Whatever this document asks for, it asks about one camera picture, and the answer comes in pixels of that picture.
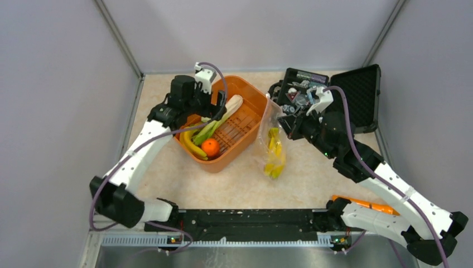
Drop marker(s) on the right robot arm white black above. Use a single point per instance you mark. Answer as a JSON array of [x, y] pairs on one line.
[[427, 231]]

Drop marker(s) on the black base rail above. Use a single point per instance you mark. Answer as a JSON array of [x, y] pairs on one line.
[[248, 225]]

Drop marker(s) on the orange fruit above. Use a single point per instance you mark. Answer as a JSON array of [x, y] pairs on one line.
[[211, 147]]

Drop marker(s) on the yellow banana bunch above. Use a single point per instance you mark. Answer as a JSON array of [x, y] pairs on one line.
[[276, 161], [186, 140]]

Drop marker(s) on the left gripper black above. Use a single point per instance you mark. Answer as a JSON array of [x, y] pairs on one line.
[[211, 110]]

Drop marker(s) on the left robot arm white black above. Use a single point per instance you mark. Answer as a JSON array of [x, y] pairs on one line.
[[114, 194]]

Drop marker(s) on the white radish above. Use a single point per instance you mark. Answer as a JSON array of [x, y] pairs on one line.
[[232, 105]]

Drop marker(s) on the orange handled tool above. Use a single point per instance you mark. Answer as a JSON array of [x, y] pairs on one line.
[[375, 206]]

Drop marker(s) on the green leafy vegetable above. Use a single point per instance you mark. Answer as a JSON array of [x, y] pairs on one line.
[[208, 131]]

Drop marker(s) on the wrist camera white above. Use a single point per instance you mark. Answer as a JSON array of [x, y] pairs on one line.
[[204, 77], [320, 98]]

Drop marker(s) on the orange plastic basket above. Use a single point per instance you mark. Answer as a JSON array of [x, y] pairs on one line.
[[240, 130]]

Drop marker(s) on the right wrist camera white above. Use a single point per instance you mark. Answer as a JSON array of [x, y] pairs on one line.
[[320, 98]]

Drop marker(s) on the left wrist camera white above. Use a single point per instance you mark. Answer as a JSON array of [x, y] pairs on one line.
[[204, 77]]

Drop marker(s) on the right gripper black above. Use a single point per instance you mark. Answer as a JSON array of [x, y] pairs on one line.
[[290, 120]]

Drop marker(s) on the clear zip top bag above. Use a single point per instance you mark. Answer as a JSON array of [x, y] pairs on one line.
[[272, 113]]

